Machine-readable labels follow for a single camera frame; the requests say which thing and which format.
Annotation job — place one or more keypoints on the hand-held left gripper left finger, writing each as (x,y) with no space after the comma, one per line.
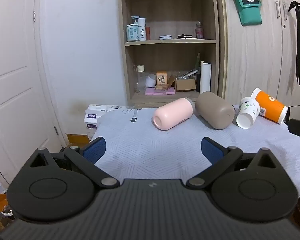
(95,150)

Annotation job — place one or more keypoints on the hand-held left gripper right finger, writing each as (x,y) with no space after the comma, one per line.
(211,150)

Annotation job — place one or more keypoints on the orange paper cup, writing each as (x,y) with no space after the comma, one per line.
(270,106)

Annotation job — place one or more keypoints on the taupe cup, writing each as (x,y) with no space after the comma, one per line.
(215,110)

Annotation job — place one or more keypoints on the pink cup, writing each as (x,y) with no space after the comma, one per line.
(173,113)

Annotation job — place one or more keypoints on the white paper cup green print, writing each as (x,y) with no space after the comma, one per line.
(247,112)

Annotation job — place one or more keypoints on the yellow wooden box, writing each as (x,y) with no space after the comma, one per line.
(77,140)

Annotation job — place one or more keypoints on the white tissue pack purple label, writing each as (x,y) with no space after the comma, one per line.
(93,118)

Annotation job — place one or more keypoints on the metal door hinge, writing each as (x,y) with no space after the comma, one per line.
(34,16)
(56,130)

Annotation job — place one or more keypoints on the light blue patterned tablecloth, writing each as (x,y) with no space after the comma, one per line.
(152,145)

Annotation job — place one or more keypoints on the open cardboard box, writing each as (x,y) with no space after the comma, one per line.
(184,84)

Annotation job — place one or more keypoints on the white paper roll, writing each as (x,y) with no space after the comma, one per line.
(205,78)

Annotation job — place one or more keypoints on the black bottle gold cap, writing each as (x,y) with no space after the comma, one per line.
(198,78)

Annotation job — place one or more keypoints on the pink flat box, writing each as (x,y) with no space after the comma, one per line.
(160,91)

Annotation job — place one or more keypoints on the wooden wardrobe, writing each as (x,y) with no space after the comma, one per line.
(260,55)

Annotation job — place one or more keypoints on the clear bottle cream cap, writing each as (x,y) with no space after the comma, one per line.
(139,78)

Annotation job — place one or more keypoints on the wooden box floral print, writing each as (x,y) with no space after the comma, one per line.
(162,80)

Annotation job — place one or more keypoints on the dark green bottle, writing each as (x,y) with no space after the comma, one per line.
(198,60)

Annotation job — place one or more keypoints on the wooden shelf unit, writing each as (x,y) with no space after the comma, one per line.
(170,55)

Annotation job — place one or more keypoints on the white door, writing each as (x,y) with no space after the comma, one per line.
(17,80)

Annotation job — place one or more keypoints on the orange bag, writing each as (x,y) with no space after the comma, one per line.
(0,202)

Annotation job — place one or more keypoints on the black small items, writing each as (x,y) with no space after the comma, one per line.
(186,36)

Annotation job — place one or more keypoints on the pink perfume bottle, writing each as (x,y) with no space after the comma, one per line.
(199,30)

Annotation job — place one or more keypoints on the flat white tin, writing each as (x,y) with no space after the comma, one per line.
(165,37)

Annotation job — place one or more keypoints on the white jar blue print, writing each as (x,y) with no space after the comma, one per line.
(132,33)

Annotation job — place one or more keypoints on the small red bottle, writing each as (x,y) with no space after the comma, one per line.
(148,33)

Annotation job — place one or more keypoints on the tall white bottle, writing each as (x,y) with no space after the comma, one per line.
(141,29)

